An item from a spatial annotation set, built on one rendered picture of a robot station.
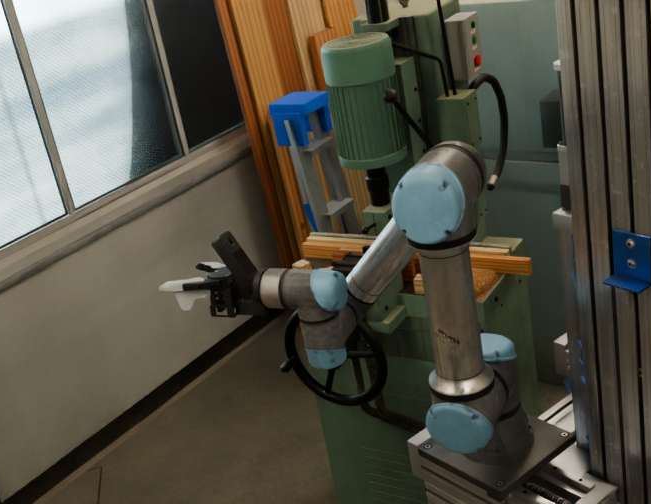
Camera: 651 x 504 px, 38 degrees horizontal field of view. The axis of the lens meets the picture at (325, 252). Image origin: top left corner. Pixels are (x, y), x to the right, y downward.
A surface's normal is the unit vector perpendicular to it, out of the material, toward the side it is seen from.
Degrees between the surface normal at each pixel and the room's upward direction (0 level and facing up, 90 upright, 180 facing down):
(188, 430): 0
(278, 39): 87
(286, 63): 87
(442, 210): 83
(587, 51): 90
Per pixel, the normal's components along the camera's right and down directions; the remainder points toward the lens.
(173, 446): -0.17, -0.90
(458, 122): -0.50, 0.43
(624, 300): -0.76, 0.38
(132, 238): 0.80, 0.11
